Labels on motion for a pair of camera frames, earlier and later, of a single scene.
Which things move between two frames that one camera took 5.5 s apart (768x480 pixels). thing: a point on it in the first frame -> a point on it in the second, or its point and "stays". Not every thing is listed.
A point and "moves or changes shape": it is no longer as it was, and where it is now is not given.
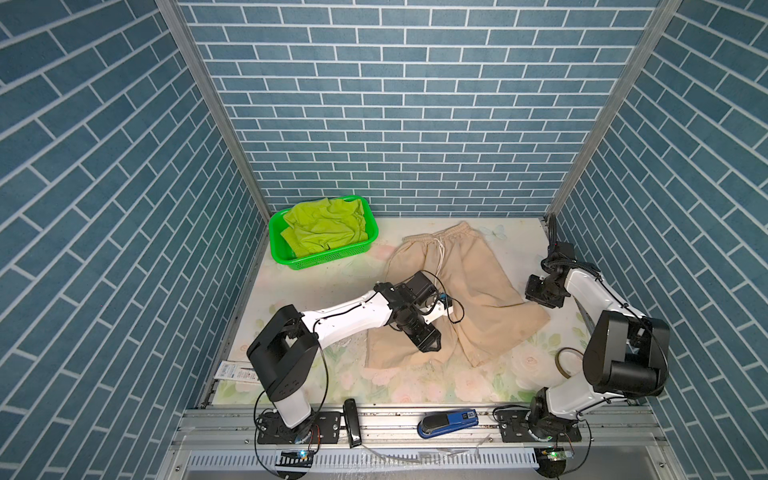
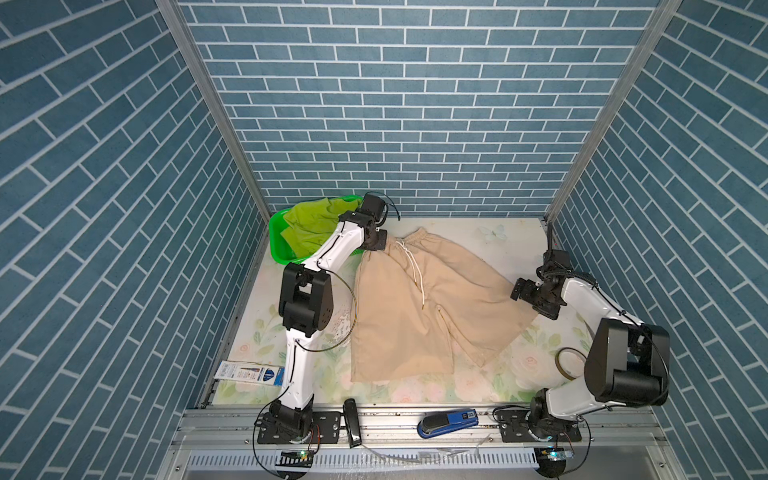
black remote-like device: [351, 421] stays
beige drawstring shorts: [488, 310] moves or changes shape
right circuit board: [551, 461] stays
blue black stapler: [438, 423] stays
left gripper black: [427, 337] -> [379, 241]
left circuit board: [295, 458] stays
